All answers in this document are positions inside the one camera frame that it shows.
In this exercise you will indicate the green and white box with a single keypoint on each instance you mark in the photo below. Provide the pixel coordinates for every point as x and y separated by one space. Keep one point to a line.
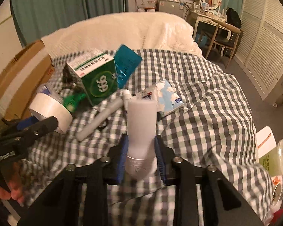
95 73

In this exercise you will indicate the white squeeze bottle grey cap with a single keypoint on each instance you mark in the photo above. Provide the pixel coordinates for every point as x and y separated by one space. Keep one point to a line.
141 130

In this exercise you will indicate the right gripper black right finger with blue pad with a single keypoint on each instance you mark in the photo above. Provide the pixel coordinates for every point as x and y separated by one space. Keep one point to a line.
222 204

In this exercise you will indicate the cream bed blanket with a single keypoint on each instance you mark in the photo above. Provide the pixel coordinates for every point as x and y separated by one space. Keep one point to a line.
136 30

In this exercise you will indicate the black bag on chair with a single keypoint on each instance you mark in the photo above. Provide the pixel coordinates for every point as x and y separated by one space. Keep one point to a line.
233 18

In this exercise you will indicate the green curtain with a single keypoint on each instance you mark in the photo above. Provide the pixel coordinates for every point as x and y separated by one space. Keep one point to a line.
34 19

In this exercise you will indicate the white dressing table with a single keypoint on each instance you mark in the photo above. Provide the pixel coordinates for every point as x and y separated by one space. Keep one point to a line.
194 18

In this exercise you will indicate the teal foil packet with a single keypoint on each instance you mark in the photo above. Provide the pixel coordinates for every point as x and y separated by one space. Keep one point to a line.
126 61

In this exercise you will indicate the small grey fridge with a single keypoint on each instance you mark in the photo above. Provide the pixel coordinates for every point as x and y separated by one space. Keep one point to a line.
171 7

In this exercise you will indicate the person's left hand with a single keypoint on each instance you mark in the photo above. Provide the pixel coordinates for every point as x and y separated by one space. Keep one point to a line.
13 180

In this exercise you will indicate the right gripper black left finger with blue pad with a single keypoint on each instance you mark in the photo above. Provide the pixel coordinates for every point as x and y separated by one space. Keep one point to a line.
59 203

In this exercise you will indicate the green bottle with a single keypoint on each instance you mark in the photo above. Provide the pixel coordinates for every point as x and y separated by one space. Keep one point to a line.
71 102

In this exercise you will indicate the grey white checkered cloth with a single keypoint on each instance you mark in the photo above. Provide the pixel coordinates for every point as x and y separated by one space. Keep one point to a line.
215 126

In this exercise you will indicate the blue white tissue pack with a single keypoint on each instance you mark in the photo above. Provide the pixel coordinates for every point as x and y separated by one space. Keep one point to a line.
167 98

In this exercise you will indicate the white louvered closet doors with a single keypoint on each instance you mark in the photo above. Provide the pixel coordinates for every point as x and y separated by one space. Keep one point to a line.
260 52

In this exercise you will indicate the plastic cup green drink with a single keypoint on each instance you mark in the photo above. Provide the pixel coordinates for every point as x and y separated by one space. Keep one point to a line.
273 160

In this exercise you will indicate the wooden chair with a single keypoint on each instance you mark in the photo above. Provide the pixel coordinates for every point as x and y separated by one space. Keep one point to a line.
217 39

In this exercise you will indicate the white tube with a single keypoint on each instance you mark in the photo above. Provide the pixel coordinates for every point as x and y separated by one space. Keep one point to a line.
88 129

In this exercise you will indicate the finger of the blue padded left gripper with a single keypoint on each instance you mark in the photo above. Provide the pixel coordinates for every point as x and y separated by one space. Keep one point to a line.
24 124

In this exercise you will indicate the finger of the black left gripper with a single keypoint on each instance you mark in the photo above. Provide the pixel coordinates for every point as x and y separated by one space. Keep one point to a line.
38 130

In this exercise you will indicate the brown cardboard box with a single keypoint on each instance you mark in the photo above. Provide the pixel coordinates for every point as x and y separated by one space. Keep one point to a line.
20 79

